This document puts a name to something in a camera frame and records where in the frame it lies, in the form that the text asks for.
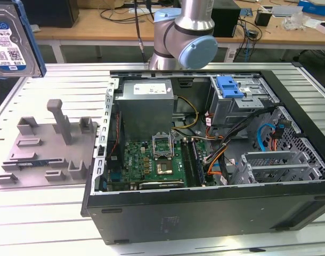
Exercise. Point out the hard disk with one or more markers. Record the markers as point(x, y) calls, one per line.
point(8, 40)

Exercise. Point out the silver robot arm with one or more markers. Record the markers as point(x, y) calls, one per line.
point(178, 32)

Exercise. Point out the grey perforated disk bay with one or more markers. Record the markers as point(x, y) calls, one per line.
point(271, 160)

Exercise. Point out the grey power supply unit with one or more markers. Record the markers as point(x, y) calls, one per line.
point(144, 112)

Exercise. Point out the CPU socket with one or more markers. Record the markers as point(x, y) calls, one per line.
point(165, 168)

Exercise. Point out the green motherboard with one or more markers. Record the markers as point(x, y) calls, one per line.
point(136, 160)

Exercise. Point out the black RAM slot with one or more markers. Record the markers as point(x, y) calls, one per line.
point(186, 162)

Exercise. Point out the black case fan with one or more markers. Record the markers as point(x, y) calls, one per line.
point(114, 128)

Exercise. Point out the RAM stick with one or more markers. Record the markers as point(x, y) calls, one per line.
point(32, 163)
point(198, 162)

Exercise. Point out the black graphics card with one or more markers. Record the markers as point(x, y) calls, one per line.
point(162, 184)

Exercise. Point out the grey metal drive cage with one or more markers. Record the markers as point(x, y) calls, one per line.
point(226, 109)

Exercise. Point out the empty blue plastic carrier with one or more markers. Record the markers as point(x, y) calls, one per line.
point(229, 90)

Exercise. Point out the black PC case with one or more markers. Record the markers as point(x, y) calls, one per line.
point(205, 213)

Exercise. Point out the wooden desk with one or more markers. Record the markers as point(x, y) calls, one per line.
point(98, 32)

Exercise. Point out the grey parts rack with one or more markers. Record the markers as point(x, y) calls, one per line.
point(45, 152)

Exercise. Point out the black computer tower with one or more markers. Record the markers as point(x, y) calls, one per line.
point(226, 24)

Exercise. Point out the small black box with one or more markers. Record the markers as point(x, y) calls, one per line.
point(262, 18)

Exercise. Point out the large black box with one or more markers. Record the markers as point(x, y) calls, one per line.
point(53, 13)

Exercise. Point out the clear plastic bag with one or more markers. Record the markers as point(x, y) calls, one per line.
point(295, 21)

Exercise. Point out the blue cardboard box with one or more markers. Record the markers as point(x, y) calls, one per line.
point(317, 6)

